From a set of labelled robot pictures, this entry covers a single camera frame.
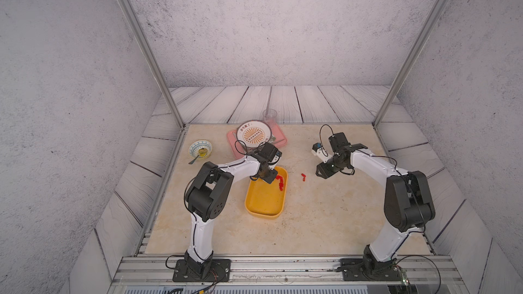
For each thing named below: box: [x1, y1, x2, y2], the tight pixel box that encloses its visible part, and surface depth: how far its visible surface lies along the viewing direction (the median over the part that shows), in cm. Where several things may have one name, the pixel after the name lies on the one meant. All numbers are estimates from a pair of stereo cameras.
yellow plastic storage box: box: [244, 165, 289, 220], surface depth 91 cm
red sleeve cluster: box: [275, 174, 284, 192], surface depth 98 cm
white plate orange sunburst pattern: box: [236, 119, 273, 148], surface depth 117 cm
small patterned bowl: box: [188, 139, 213, 160], surface depth 110 cm
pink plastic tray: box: [226, 123, 288, 158], surface depth 116 cm
